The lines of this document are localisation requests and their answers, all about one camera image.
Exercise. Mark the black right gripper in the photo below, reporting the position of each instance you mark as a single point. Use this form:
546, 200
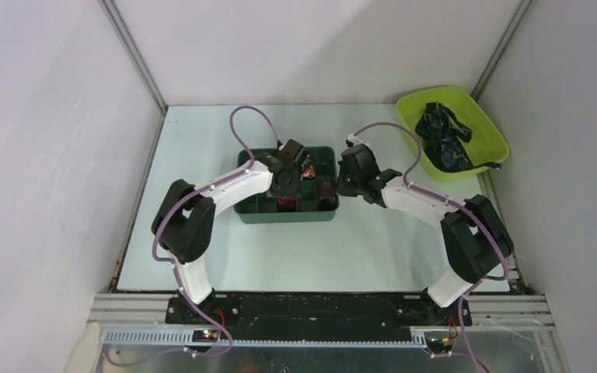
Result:
341, 189

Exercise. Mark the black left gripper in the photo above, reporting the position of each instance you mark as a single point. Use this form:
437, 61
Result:
294, 190

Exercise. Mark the orange navy striped tie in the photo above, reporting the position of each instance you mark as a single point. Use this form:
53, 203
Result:
287, 204

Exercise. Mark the green compartment organizer tray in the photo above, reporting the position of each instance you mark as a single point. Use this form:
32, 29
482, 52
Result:
261, 208

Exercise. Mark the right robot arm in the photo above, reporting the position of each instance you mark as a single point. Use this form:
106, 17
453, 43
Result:
475, 238

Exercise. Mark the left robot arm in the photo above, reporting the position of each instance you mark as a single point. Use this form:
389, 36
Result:
183, 225

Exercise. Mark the brown patterned rolled tie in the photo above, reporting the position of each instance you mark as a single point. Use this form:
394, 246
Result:
326, 196

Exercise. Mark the navy floral gold tie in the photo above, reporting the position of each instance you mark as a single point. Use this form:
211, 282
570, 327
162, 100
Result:
444, 136

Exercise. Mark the lime green plastic bin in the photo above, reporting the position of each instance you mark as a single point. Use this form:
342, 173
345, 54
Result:
487, 144

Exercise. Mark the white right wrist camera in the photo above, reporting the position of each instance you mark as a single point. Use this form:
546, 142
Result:
352, 140

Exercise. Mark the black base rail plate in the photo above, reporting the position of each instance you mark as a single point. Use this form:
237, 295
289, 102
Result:
318, 316

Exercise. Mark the right corner aluminium post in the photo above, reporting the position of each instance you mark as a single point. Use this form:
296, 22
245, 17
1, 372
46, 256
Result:
507, 36

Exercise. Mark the corner aluminium post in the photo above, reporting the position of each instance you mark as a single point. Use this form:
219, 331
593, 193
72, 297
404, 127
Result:
126, 38
507, 36

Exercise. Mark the left corner aluminium post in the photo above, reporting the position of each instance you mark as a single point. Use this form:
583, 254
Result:
126, 38

